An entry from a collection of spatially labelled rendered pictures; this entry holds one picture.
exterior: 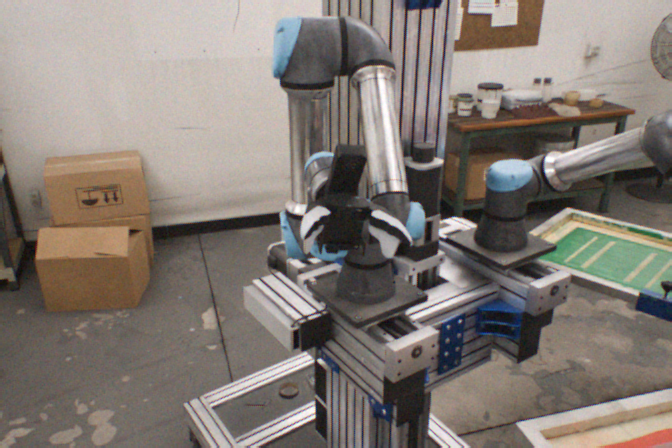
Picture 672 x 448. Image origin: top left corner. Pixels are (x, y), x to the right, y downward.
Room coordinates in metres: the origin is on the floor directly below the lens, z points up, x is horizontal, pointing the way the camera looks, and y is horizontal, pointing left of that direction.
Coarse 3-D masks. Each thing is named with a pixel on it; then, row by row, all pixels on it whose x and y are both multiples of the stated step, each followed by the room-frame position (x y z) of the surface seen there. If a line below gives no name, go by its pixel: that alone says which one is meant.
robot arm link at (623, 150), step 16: (640, 128) 1.45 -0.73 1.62; (592, 144) 1.54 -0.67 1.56; (608, 144) 1.48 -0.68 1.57; (624, 144) 1.45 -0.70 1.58; (640, 144) 1.42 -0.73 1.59; (528, 160) 1.66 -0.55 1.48; (544, 160) 1.60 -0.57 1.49; (560, 160) 1.58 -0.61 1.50; (576, 160) 1.53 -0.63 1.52; (592, 160) 1.50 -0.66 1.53; (608, 160) 1.47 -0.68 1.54; (624, 160) 1.44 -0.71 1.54; (640, 160) 1.43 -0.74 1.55; (544, 176) 1.58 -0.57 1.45; (560, 176) 1.56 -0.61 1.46; (576, 176) 1.54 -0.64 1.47; (592, 176) 1.52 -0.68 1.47; (544, 192) 1.59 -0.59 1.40
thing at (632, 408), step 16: (624, 400) 1.21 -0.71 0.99; (640, 400) 1.21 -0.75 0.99; (656, 400) 1.21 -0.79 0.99; (544, 416) 1.14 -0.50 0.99; (560, 416) 1.15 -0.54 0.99; (576, 416) 1.15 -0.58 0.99; (592, 416) 1.15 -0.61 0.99; (608, 416) 1.16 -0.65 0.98; (624, 416) 1.17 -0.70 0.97; (640, 416) 1.18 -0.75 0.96; (528, 432) 1.09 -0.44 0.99; (544, 432) 1.10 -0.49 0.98; (560, 432) 1.12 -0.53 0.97; (576, 432) 1.13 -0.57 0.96
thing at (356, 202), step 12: (324, 192) 0.90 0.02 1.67; (336, 192) 0.85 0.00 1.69; (348, 192) 0.85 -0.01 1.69; (336, 204) 0.80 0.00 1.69; (348, 204) 0.81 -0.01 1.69; (360, 204) 0.82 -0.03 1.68; (336, 216) 0.80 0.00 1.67; (348, 216) 0.80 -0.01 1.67; (360, 216) 0.80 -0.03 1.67; (324, 228) 0.81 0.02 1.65; (336, 228) 0.80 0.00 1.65; (348, 228) 0.80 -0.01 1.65; (360, 228) 0.80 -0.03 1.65; (324, 240) 0.79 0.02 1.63; (336, 240) 0.80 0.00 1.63; (348, 240) 0.80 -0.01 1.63; (360, 240) 0.80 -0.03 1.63; (336, 252) 0.80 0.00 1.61
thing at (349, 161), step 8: (344, 144) 0.83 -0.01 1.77; (336, 152) 0.83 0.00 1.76; (344, 152) 0.82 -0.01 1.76; (352, 152) 0.82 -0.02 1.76; (360, 152) 0.82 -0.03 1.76; (336, 160) 0.82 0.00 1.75; (344, 160) 0.82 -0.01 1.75; (352, 160) 0.82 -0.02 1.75; (360, 160) 0.82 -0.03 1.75; (336, 168) 0.83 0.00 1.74; (344, 168) 0.83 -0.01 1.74; (352, 168) 0.82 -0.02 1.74; (360, 168) 0.83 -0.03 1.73; (328, 176) 0.87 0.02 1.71; (336, 176) 0.84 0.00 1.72; (344, 176) 0.84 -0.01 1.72; (352, 176) 0.84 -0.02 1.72; (360, 176) 0.84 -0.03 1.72; (328, 184) 0.86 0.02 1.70; (336, 184) 0.85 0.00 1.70; (344, 184) 0.85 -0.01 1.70; (352, 184) 0.85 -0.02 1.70; (328, 192) 0.86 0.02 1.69
